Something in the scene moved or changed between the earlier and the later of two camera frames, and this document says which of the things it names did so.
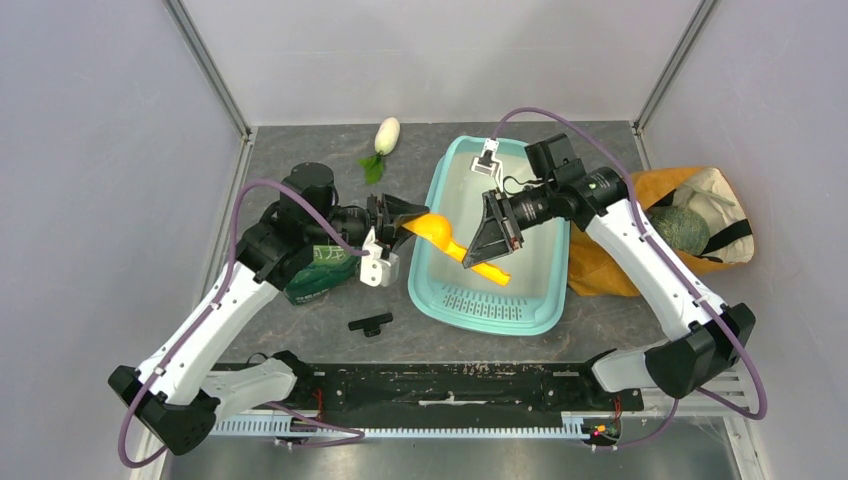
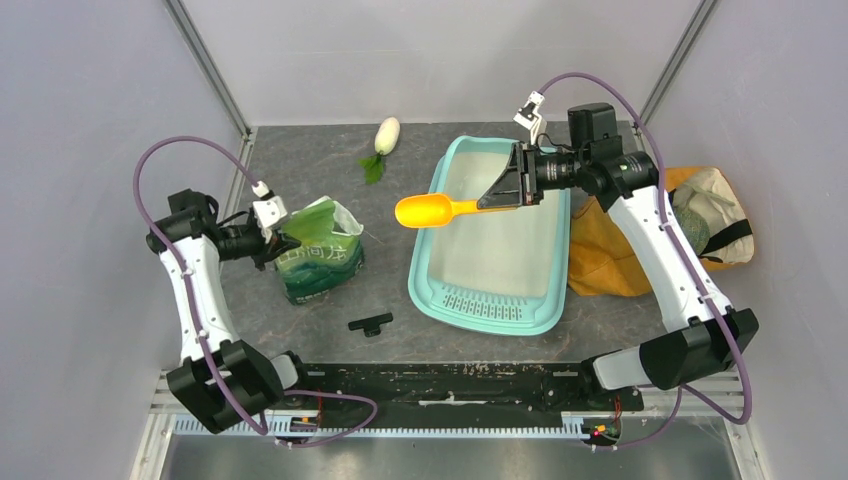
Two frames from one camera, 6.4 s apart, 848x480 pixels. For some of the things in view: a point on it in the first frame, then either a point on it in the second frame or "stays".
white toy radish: x=387 y=137 stays
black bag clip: x=370 y=325 stays
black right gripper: x=495 y=234 to x=517 y=184
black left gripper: x=391 y=211 to x=279 y=243
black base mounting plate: x=403 y=389 stays
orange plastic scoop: x=436 y=229 to x=431 y=211
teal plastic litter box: x=446 y=293 stays
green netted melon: x=682 y=230 stays
